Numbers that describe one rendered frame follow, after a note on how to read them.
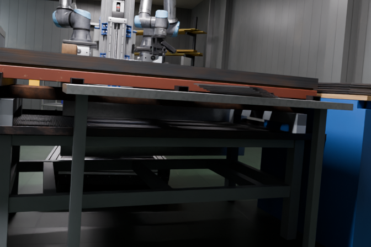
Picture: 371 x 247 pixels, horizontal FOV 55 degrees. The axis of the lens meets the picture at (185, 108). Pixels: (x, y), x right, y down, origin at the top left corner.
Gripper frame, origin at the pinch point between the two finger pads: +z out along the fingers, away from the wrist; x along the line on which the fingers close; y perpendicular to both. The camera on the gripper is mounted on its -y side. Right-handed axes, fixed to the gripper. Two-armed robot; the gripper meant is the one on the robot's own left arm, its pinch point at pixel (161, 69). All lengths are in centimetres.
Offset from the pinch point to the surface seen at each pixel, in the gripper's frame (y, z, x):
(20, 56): 76, 4, 62
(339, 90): -72, 6, 73
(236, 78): -18, 4, 62
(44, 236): 63, 88, 31
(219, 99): 7, 14, 94
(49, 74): 65, 9, 62
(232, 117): -57, 29, -7
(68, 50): 58, -2, 51
